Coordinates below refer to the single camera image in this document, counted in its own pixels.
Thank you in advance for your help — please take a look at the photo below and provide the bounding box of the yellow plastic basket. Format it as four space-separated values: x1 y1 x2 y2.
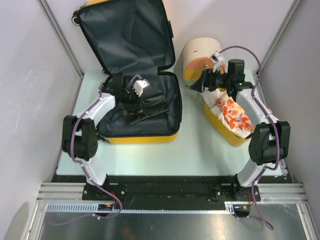
203 88 253 147

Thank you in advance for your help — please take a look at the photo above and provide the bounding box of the yellow Pikachu suitcase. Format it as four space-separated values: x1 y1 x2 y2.
71 0 183 144

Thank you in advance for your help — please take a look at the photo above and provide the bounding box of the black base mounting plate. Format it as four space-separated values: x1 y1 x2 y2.
49 174 293 211

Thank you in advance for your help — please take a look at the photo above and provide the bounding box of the aluminium frame rail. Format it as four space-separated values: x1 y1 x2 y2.
36 183 308 215

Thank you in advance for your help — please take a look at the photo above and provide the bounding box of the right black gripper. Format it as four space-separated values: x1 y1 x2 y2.
189 67 232 94

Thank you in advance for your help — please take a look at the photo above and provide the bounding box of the white round drawer cabinet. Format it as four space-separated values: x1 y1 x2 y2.
182 37 222 86

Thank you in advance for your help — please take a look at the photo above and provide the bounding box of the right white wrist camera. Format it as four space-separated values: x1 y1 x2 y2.
210 51 226 74

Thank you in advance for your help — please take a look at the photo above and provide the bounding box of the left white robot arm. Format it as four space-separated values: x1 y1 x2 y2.
61 73 149 200

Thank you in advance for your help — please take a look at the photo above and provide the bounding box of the orange floral patterned cloth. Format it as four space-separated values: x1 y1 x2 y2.
215 93 255 133

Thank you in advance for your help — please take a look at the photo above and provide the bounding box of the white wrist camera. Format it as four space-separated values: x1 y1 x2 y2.
133 79 150 97
210 51 226 74

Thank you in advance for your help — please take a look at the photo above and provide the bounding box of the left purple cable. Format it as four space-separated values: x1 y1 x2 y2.
47 74 142 226

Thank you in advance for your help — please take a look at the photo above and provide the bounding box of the black pouch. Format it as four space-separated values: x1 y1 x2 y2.
122 92 170 125

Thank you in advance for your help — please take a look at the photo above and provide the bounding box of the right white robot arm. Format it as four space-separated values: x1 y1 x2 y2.
189 59 291 201

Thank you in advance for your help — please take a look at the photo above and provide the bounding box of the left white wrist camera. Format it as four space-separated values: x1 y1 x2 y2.
133 79 150 97

